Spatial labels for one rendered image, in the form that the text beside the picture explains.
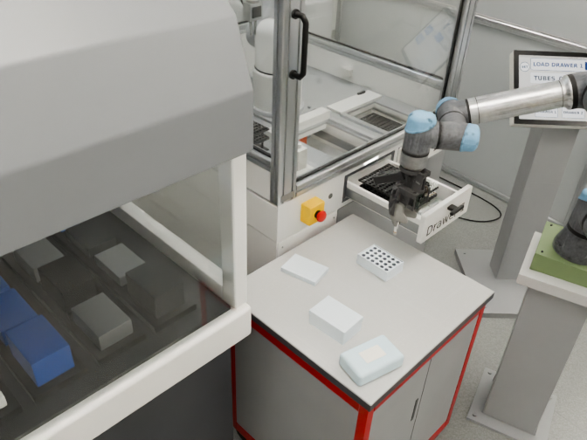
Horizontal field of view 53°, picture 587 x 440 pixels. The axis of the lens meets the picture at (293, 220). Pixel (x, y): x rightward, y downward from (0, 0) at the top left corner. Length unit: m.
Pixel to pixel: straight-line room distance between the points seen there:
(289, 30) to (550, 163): 1.59
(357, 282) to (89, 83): 1.12
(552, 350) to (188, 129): 1.57
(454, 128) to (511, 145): 2.19
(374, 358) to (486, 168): 2.51
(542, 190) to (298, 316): 1.56
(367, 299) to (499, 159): 2.21
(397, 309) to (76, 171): 1.08
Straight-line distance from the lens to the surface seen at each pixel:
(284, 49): 1.61
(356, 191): 2.07
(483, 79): 3.78
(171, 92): 1.10
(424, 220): 1.90
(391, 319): 1.75
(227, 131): 1.19
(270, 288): 1.81
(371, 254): 1.92
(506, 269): 3.15
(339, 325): 1.63
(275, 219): 1.87
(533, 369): 2.35
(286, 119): 1.70
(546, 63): 2.69
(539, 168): 2.85
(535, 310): 2.17
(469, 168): 3.99
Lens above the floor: 1.96
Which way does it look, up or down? 35 degrees down
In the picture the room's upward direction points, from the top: 3 degrees clockwise
